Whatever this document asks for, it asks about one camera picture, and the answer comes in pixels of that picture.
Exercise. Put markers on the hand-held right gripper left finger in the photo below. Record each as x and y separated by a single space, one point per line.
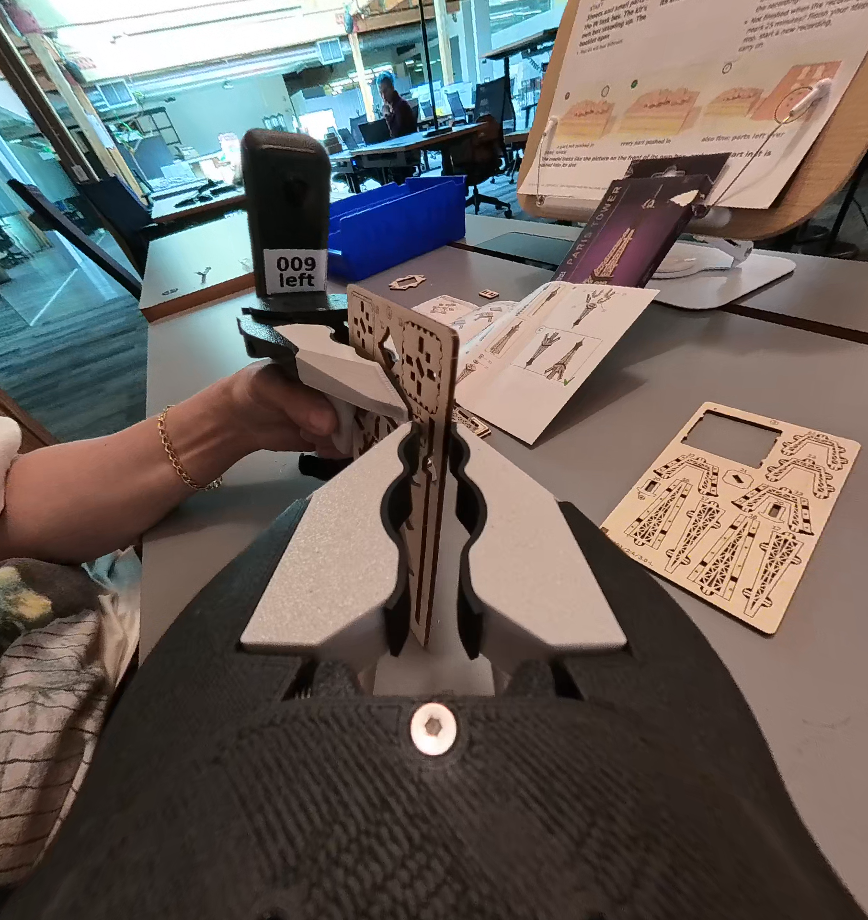
312 575

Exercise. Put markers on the wooden tower puzzle sheet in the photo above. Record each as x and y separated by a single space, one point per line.
693 471

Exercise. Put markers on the wooden board book stand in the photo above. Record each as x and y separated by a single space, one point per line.
836 180

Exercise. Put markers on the blue plastic bin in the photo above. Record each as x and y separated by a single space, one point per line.
398 237

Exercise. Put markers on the person's left forearm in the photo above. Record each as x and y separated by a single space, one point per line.
82 489

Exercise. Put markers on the wooden arch puzzle sheet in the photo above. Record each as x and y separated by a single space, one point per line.
445 417

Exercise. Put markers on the white instruction booklet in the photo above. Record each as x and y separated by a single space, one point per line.
549 402

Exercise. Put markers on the person's left hand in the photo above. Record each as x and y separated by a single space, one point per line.
276 410

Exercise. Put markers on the dark purple puzzle box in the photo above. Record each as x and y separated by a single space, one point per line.
649 223

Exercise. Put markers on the printed instruction paper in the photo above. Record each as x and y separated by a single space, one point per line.
693 43

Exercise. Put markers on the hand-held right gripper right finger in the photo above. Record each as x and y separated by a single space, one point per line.
549 575

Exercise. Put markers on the wooden tower model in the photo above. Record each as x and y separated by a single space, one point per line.
470 424

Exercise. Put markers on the white striped cloth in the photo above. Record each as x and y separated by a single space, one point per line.
39 719

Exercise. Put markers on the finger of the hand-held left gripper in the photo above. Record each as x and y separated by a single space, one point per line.
348 381

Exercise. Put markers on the grey desk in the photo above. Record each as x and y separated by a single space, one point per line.
657 374
190 251
836 287

